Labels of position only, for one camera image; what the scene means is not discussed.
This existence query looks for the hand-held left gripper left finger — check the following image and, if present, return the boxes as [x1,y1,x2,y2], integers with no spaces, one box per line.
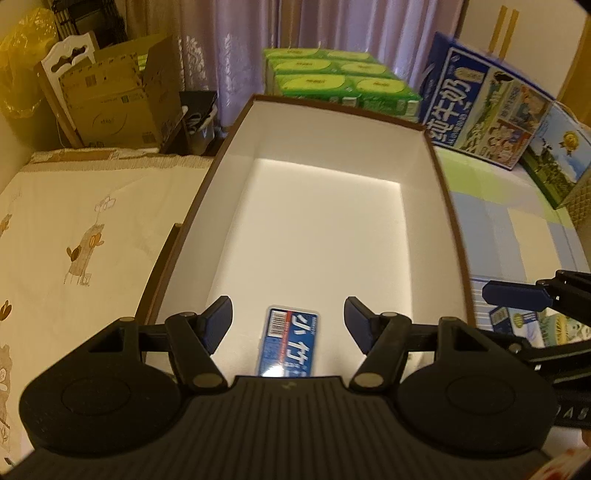
[85,295,234,391]

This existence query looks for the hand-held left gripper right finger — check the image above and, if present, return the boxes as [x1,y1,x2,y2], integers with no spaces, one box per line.
[344,296,491,393]

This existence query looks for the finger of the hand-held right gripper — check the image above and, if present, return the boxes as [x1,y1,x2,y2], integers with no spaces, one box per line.
[482,270,591,320]
[480,330,591,387]

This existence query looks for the green white medicine box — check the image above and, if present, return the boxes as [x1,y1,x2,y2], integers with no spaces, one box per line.
[488,307,561,348]

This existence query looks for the blue snack packet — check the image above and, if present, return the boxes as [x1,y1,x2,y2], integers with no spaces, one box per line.
[256,305,321,378]

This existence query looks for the brown storage box white inside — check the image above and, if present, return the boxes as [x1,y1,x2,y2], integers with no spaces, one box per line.
[144,93,476,366]

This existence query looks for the person's right forearm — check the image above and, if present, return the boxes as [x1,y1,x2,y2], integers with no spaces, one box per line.
[538,431,591,480]

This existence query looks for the plaid bedsheet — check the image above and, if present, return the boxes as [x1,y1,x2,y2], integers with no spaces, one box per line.
[434,147,591,334]

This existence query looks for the quilted beige cushion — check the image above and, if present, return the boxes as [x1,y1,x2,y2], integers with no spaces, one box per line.
[564,170,591,232]

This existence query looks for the green milk carton box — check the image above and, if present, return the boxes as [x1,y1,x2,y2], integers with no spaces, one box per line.
[521,102,591,211]

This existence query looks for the cream printed blanket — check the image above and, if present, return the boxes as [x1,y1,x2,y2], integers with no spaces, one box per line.
[0,150,216,462]

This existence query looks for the blue milk carton box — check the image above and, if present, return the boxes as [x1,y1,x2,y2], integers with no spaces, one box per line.
[418,31,556,172]

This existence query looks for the black bag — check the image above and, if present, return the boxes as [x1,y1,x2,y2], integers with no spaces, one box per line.
[159,90,219,156]

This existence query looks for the green drink cartons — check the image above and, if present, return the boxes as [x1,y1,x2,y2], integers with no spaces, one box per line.
[263,46,424,123]

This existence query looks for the brown cardboard box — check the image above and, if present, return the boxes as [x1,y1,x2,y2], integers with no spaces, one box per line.
[58,34,184,149]

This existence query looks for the white wardrobe door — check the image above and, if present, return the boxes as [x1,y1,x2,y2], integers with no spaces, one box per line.
[457,0,588,100]

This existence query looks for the pale patterned curtain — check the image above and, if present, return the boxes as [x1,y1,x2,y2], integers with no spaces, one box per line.
[124,0,467,128]

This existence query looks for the white carved chair back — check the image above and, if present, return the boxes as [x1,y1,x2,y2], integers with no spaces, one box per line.
[34,32,100,148]

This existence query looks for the yellow plastic bag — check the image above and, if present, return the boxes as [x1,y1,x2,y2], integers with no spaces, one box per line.
[0,7,61,121]

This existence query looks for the black metal rack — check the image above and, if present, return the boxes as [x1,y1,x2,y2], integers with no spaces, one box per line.
[48,0,129,45]

